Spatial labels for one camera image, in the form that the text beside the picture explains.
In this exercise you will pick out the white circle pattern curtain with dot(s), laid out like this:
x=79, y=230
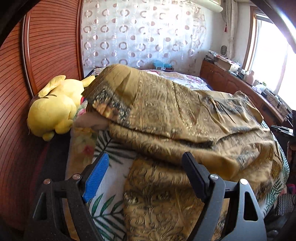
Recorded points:
x=140, y=33

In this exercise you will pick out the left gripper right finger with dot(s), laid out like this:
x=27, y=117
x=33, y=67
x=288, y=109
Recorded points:
x=244, y=220

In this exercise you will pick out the wooden side cabinet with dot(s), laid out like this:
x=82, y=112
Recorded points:
x=220, y=80

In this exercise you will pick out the floral pink blanket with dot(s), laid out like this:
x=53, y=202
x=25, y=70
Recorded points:
x=192, y=82

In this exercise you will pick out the blue toy on bed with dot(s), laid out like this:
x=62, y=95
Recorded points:
x=159, y=65

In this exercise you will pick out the gold patterned cloth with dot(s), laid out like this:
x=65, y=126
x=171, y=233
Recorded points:
x=161, y=120

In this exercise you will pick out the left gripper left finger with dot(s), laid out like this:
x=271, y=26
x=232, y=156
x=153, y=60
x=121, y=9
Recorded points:
x=47, y=219

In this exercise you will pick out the red wooden wardrobe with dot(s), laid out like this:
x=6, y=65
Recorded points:
x=39, y=40

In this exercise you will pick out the yellow plush toy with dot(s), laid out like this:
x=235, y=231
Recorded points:
x=53, y=109

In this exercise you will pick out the palm leaf print sheet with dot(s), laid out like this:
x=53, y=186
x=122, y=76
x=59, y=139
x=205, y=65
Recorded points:
x=106, y=208

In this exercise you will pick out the window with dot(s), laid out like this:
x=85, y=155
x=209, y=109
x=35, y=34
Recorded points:
x=270, y=57

